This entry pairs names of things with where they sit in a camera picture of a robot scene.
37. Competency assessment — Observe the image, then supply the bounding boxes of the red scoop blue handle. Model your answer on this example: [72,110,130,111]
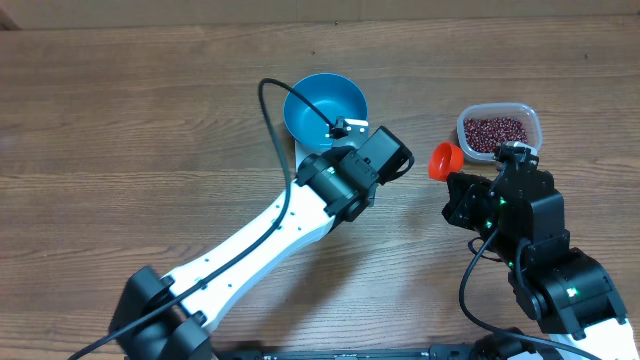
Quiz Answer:
[428,142,464,182]

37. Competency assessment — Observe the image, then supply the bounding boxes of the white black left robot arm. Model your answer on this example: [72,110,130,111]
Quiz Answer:
[109,126,413,360]

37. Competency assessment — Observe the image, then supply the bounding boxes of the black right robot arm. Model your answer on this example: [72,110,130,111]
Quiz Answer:
[443,166,639,359]

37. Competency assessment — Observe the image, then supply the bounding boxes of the white digital kitchen scale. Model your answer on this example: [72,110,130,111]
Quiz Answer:
[294,141,312,170]

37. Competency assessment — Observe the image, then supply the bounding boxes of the teal plastic bowl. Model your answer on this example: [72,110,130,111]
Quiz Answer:
[282,72,370,154]

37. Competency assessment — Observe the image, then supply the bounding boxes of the red adzuki beans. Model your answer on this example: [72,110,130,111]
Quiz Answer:
[463,117,528,153]

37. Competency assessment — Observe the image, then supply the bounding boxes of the clear plastic food container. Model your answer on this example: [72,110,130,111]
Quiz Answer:
[455,102,544,163]

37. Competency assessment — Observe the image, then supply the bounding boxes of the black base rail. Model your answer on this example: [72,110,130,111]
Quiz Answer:
[209,327,556,360]

